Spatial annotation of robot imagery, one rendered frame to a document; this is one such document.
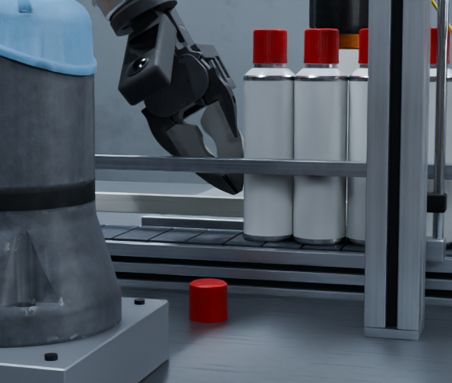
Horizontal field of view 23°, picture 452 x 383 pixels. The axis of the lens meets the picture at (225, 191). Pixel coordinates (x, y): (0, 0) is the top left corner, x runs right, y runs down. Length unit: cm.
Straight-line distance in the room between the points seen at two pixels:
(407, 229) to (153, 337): 23
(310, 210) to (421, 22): 25
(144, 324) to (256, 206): 31
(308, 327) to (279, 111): 23
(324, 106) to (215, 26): 285
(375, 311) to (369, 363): 8
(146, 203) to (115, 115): 285
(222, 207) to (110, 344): 43
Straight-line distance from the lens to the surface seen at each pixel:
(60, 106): 73
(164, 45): 106
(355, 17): 132
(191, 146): 110
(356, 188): 106
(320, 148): 105
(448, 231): 106
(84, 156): 75
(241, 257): 105
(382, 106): 89
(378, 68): 89
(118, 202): 117
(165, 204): 116
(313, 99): 105
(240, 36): 386
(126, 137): 400
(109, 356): 74
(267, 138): 106
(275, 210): 107
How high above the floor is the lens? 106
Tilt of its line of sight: 7 degrees down
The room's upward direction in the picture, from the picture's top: straight up
